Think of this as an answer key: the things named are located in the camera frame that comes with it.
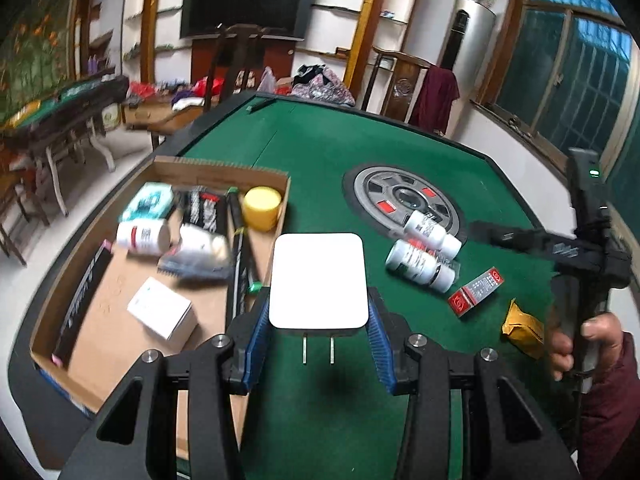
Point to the white pill bottle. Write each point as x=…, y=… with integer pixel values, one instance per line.
x=417, y=265
x=432, y=232

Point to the wooden framed wall shelf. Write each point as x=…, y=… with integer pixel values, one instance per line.
x=360, y=10
x=160, y=20

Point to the dark mahjong table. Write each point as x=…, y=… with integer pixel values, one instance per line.
x=65, y=105

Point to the black flat television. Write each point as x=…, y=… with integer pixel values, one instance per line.
x=245, y=2

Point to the low wooden table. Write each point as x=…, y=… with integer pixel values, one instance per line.
x=160, y=117

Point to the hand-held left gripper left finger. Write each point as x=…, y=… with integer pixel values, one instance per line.
x=252, y=340

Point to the white bottle with red label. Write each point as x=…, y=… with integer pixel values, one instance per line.
x=142, y=236

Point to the red and grey carton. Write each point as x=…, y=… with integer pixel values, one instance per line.
x=475, y=292

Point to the yellow round container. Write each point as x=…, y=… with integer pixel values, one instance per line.
x=261, y=207

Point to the round grey table centre panel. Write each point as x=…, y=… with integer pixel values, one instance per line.
x=380, y=195

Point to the maroon cloth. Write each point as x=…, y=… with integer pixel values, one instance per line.
x=437, y=100

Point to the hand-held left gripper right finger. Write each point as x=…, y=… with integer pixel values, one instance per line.
x=382, y=345

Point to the pink plastic bag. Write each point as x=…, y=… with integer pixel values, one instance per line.
x=267, y=81

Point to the dark wooden chair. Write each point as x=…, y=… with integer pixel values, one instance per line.
x=240, y=55

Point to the small white box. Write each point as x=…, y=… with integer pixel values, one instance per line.
x=160, y=307

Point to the person's right forearm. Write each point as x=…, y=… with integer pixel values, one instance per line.
x=610, y=410

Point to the clear plastic wrapper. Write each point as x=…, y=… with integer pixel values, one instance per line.
x=447, y=261

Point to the person's right hand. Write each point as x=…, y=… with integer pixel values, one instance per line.
x=602, y=332

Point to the teal tissue pack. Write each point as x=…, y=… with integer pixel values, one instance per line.
x=147, y=202

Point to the white charger plug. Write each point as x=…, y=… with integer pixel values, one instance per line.
x=320, y=280

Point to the white bottle in plastic bag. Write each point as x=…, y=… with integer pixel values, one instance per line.
x=200, y=250

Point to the black box with white print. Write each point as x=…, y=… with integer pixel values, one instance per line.
x=202, y=210

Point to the pile of patterned clothes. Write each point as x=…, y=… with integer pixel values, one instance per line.
x=322, y=85

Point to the red cloth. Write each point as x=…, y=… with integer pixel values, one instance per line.
x=205, y=87

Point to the green framed window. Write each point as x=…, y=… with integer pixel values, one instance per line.
x=565, y=60

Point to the brown cardboard box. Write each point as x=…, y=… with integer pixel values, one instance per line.
x=115, y=310

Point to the yellow packet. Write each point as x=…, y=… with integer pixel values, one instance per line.
x=522, y=327

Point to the carved wooden chair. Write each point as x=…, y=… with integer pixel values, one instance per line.
x=395, y=85

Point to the silver standing air conditioner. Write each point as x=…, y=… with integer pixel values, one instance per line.
x=467, y=45

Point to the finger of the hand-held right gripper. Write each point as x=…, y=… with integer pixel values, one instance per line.
x=520, y=242

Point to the flower wall painting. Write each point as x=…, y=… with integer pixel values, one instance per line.
x=30, y=45

